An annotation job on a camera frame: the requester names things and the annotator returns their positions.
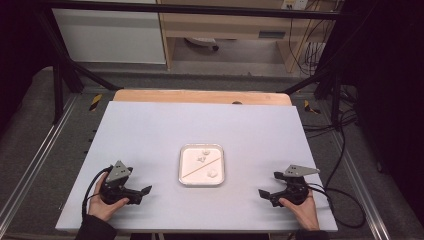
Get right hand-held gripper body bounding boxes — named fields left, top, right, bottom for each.
left=270, top=164, right=321, bottom=208

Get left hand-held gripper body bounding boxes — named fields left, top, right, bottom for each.
left=99, top=160, right=144, bottom=205

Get white square tray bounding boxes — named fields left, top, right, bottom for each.
left=178, top=143, right=226, bottom=187

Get person's left hand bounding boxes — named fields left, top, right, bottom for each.
left=87, top=181, right=130, bottom=222

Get person's right hand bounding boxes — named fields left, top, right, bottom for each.
left=279, top=191, right=320, bottom=232

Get yellow black tape marker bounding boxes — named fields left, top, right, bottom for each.
left=88, top=93, right=104, bottom=112
left=303, top=99, right=321, bottom=115

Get wooden table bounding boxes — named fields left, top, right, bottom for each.
left=112, top=88, right=293, bottom=107

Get black metal stand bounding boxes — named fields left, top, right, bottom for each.
left=281, top=19, right=346, bottom=132
left=35, top=9, right=124, bottom=125

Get dark curtain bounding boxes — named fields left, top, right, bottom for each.
left=339, top=0, right=424, bottom=228
left=0, top=0, right=56, bottom=134

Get white cabinet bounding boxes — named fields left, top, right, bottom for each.
left=51, top=0, right=167, bottom=65

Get office chair base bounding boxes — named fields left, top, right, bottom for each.
left=184, top=36, right=220, bottom=52

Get light wooden desk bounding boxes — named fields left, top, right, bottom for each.
left=156, top=0, right=338, bottom=73

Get black metal crossbar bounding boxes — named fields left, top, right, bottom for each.
left=36, top=0, right=344, bottom=21

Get left hand-held gripper cable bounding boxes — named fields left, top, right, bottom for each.
left=81, top=166, right=114, bottom=222

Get hand-held gripper cable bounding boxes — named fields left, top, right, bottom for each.
left=307, top=182, right=367, bottom=230
left=81, top=166, right=114, bottom=222

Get aluminium rail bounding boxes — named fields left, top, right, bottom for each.
left=328, top=128, right=392, bottom=240
left=0, top=95, right=80, bottom=228

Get right hand-held gripper cable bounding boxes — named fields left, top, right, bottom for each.
left=307, top=182, right=367, bottom=230

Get black floor cables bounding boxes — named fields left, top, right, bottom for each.
left=301, top=84, right=360, bottom=189

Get hanging black cables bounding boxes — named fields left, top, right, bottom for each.
left=287, top=0, right=338, bottom=77

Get white wall socket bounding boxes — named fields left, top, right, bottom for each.
left=281, top=0, right=309, bottom=11

